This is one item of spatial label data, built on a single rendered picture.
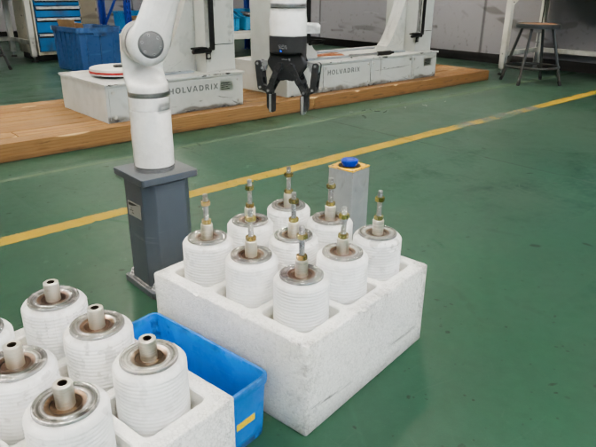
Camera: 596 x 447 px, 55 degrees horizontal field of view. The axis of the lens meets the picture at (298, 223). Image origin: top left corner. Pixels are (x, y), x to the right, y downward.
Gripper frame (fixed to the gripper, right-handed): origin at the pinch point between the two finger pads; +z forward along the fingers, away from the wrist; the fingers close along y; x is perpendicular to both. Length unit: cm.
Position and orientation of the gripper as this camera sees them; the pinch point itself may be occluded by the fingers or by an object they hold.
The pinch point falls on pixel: (287, 106)
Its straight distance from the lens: 121.9
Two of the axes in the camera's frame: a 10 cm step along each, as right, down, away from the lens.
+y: 9.3, 1.4, -3.3
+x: 3.6, -3.5, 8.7
